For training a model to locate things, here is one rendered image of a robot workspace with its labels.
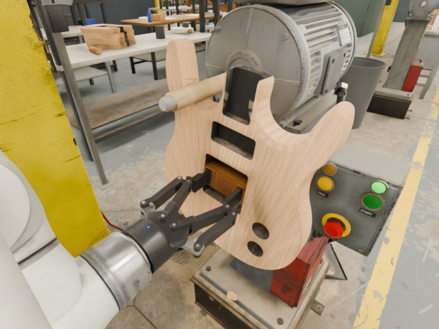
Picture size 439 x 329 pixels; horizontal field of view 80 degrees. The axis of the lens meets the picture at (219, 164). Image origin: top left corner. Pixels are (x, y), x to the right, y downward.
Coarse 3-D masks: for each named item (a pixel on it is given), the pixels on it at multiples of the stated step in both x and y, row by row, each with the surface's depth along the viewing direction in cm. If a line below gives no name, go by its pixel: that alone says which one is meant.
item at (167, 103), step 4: (168, 96) 42; (160, 100) 42; (164, 100) 41; (168, 100) 41; (172, 100) 42; (160, 104) 42; (164, 104) 41; (168, 104) 41; (172, 104) 42; (164, 108) 42; (168, 108) 42; (172, 108) 43
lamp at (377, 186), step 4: (376, 180) 47; (380, 180) 47; (372, 184) 48; (376, 184) 47; (380, 184) 47; (384, 184) 47; (372, 188) 48; (376, 188) 48; (380, 188) 47; (384, 188) 47; (376, 192) 48; (380, 192) 48; (384, 192) 47
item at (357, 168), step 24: (360, 168) 50; (384, 168) 50; (408, 168) 50; (312, 192) 58; (336, 192) 54; (360, 192) 51; (312, 216) 61; (336, 216) 56; (360, 216) 53; (384, 216) 50; (336, 240) 59; (360, 240) 55
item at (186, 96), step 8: (208, 80) 48; (216, 80) 49; (184, 88) 44; (192, 88) 45; (200, 88) 46; (208, 88) 47; (216, 88) 49; (176, 96) 42; (184, 96) 43; (192, 96) 44; (200, 96) 46; (208, 96) 48; (176, 104) 43; (184, 104) 44
